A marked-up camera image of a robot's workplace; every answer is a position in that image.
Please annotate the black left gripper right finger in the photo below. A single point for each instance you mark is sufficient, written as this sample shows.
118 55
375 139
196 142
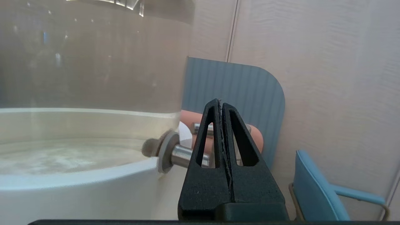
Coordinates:
256 187

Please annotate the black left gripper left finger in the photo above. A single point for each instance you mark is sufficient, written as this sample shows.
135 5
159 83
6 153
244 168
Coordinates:
203 190

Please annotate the steel water dispenser tap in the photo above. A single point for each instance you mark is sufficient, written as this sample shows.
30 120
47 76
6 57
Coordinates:
178 154

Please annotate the pink bolster cushion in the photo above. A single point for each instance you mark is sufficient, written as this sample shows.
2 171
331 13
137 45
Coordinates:
256 137

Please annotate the light blue armchair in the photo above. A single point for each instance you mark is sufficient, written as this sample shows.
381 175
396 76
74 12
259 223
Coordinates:
315 193

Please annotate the blue ribbed booth sofa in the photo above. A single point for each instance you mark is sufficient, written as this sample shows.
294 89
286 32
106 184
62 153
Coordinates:
243 87

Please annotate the clear water dispenser white base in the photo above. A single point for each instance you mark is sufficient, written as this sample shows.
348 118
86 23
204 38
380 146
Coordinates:
78 125

